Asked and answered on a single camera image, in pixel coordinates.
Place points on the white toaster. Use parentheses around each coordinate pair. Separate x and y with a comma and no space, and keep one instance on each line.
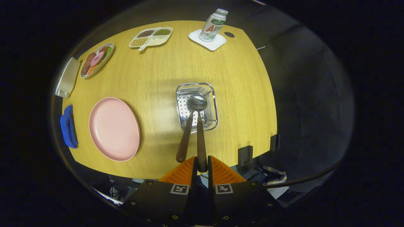
(68,77)

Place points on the white divided bean dish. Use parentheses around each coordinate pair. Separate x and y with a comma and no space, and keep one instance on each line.
(159,40)

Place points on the pink ham slice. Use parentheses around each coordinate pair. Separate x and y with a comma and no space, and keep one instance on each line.
(97,59)

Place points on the green lettuce leaf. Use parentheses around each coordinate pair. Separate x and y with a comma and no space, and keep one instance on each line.
(109,52)

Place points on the orange carrot slice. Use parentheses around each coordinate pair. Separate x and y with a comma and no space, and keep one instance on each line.
(90,71)

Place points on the short brown sausage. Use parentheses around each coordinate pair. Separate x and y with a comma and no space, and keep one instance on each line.
(103,49)

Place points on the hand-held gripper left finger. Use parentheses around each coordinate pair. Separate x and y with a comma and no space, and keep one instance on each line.
(193,189)

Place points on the pink round plate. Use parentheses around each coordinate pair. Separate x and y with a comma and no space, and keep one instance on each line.
(113,129)

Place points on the grey food plate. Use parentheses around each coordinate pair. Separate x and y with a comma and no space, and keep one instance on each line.
(109,60)

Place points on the white square coaster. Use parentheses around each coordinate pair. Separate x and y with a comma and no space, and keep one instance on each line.
(217,44)

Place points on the long brown sausage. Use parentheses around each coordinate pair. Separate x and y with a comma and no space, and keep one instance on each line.
(87,63)

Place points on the white drink bottle green cap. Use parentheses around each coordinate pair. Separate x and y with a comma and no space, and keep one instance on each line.
(213,26)

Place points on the black table clamp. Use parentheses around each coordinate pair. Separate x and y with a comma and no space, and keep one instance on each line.
(245,156)
(274,142)

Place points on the dark round table grommet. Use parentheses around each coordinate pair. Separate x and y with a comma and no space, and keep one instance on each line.
(229,34)

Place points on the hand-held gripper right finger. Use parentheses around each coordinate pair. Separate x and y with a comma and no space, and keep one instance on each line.
(210,195)

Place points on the blue cloth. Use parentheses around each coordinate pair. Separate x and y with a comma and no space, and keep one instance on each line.
(68,127)

